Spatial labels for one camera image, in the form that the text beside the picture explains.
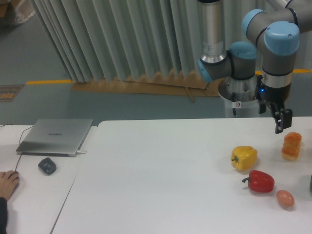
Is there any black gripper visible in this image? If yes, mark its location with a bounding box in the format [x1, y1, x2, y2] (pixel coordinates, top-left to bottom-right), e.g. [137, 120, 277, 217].
[255, 75, 293, 134]

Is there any yellow bell pepper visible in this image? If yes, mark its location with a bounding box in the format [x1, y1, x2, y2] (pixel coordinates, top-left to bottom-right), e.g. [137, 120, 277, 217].
[231, 146, 257, 171]

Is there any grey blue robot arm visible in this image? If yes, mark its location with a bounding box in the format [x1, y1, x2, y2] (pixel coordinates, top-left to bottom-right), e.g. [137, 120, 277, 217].
[197, 0, 312, 134]

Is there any dark sleeve forearm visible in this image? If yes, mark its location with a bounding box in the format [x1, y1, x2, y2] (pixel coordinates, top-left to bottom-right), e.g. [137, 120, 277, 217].
[0, 197, 8, 234]

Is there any red bell pepper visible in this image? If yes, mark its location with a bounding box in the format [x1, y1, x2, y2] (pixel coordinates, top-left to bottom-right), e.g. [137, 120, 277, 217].
[242, 170, 275, 193]

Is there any person's hand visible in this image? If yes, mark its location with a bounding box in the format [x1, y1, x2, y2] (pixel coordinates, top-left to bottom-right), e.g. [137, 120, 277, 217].
[0, 170, 20, 201]

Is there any orange bread loaf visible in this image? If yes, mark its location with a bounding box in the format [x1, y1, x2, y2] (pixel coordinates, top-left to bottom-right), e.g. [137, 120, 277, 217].
[281, 132, 302, 161]

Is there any brown egg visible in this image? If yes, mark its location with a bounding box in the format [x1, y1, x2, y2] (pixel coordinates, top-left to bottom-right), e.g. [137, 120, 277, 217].
[276, 190, 294, 207]

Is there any brown cardboard sheet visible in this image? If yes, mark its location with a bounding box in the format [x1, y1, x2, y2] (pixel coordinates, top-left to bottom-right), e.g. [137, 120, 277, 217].
[71, 70, 222, 99]

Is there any grey pleated curtain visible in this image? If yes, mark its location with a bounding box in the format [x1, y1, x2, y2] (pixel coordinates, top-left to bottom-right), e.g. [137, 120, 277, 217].
[31, 0, 312, 82]

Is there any silver closed laptop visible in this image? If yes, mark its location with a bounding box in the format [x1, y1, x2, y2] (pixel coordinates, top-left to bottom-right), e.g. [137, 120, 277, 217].
[16, 118, 93, 156]

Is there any black small controller device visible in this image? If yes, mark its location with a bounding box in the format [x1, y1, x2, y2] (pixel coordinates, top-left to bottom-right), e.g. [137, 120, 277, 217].
[38, 157, 57, 176]

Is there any white usb plug cable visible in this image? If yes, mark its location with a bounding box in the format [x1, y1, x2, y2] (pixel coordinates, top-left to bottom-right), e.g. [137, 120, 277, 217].
[77, 125, 98, 155]

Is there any black mouse cable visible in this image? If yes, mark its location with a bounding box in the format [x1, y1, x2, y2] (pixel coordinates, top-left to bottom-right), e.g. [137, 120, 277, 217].
[0, 123, 35, 172]

